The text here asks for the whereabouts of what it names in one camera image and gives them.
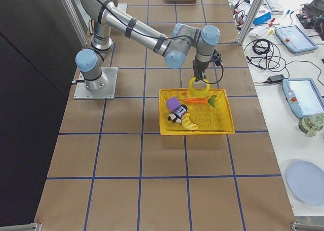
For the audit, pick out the light blue plate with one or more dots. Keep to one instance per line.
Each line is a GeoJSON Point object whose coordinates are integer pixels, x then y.
{"type": "Point", "coordinates": [305, 180]}

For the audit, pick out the upper teach pendant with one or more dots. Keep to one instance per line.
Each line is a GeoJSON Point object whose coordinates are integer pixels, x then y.
{"type": "Point", "coordinates": [295, 39]}

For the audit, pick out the teach pendant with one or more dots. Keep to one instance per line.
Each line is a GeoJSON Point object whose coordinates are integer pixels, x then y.
{"type": "Point", "coordinates": [302, 96]}
{"type": "Point", "coordinates": [295, 39]}

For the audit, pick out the orange toy carrot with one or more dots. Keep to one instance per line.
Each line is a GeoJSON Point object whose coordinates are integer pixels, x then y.
{"type": "Point", "coordinates": [210, 101]}

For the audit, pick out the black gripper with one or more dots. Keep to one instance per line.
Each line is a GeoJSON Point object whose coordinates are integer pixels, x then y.
{"type": "Point", "coordinates": [199, 67]}

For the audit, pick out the panda plush toy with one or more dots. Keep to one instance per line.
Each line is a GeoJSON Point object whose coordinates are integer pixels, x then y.
{"type": "Point", "coordinates": [175, 117]}

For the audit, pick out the black power adapter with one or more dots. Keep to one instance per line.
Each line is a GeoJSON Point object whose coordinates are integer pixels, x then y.
{"type": "Point", "coordinates": [274, 79]}

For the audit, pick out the lower teach pendant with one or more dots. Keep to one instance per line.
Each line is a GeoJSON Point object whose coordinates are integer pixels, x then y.
{"type": "Point", "coordinates": [302, 96]}

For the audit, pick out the aluminium frame post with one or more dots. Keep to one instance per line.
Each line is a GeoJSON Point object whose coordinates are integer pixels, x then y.
{"type": "Point", "coordinates": [249, 20]}

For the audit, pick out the purple foam cube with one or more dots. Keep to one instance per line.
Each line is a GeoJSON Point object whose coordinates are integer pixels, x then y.
{"type": "Point", "coordinates": [173, 104]}

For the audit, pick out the yellow plastic basket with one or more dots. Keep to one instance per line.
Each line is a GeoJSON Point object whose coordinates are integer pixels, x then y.
{"type": "Point", "coordinates": [211, 119]}

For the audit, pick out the toy croissant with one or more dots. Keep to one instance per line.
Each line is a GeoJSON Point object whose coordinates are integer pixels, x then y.
{"type": "Point", "coordinates": [187, 123]}

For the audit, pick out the green glass jar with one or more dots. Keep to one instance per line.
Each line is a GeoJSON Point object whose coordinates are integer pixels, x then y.
{"type": "Point", "coordinates": [310, 125]}

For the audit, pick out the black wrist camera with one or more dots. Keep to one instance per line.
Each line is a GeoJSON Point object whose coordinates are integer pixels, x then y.
{"type": "Point", "coordinates": [217, 58]}

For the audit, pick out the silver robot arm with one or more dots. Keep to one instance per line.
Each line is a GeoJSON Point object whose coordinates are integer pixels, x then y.
{"type": "Point", "coordinates": [107, 16]}

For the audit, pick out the yellow tape roll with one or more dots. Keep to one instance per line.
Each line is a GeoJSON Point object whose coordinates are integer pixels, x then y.
{"type": "Point", "coordinates": [199, 89]}

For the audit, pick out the white keyboard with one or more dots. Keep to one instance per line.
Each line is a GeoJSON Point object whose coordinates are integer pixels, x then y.
{"type": "Point", "coordinates": [274, 6]}

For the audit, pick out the blue box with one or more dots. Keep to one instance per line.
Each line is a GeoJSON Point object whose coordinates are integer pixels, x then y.
{"type": "Point", "coordinates": [261, 18]}

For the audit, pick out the small labelled can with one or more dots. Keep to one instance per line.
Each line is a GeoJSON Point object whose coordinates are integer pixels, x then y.
{"type": "Point", "coordinates": [181, 110]}

